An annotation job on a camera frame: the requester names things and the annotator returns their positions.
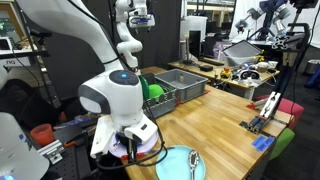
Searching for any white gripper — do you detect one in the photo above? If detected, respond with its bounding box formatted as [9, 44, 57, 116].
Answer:
[123, 115, 159, 162]

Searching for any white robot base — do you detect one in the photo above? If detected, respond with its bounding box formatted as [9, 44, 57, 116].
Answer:
[0, 111, 51, 180]

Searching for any teal plate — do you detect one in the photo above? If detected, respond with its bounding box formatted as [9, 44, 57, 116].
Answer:
[155, 144, 207, 180]

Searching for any green plate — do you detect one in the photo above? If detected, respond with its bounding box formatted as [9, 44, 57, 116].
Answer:
[139, 75, 150, 101]

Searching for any large white bowl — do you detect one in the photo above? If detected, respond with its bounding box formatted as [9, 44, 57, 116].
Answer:
[108, 131, 160, 160]

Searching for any gray dish rack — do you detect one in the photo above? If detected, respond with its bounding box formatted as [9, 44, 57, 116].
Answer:
[141, 73, 180, 120]

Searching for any silver metal spoon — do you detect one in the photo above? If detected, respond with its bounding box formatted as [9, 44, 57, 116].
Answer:
[188, 149, 200, 180]

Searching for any green bowl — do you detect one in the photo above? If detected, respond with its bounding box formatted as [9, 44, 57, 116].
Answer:
[148, 83, 166, 100]

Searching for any gray plastic bin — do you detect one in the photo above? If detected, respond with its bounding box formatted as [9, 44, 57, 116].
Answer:
[154, 68, 210, 103]

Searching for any red cup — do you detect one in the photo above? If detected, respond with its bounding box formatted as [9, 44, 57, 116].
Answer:
[29, 123, 56, 147]

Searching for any yellow toy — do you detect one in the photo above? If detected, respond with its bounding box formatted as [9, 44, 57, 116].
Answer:
[219, 67, 233, 80]

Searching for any wooden background table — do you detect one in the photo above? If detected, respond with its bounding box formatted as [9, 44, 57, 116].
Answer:
[167, 59, 282, 100]

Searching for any black monitor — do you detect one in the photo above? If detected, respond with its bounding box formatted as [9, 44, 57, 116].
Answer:
[188, 29, 203, 60]

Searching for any open gray case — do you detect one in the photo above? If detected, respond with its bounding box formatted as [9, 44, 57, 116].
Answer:
[222, 39, 263, 67]

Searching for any green chair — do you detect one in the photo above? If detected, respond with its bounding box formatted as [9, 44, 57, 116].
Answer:
[268, 128, 296, 162]

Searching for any pink chair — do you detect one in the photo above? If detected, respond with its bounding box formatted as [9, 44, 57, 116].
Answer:
[254, 94, 305, 131]

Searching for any black stand pole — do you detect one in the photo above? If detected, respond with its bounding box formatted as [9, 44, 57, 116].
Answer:
[271, 22, 312, 101]

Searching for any gray trash can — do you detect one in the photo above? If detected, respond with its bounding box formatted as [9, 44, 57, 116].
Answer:
[303, 59, 320, 77]

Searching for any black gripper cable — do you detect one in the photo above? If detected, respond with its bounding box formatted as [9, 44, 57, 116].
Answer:
[95, 99, 175, 172]

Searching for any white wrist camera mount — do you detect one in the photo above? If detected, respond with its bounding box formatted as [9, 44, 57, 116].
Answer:
[89, 114, 118, 160]

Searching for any aluminum bracket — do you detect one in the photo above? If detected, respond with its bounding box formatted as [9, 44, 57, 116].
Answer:
[37, 139, 66, 165]

